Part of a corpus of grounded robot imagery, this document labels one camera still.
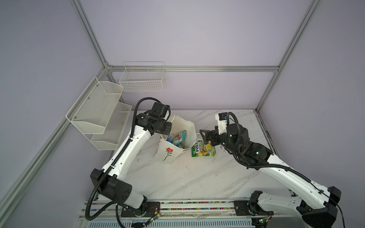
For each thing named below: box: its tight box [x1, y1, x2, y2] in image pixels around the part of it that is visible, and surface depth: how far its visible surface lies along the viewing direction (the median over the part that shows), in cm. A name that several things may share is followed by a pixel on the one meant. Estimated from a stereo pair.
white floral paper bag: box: [153, 115, 197, 164], surface depth 81 cm
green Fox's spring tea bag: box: [191, 140, 217, 158], surface depth 95 cm
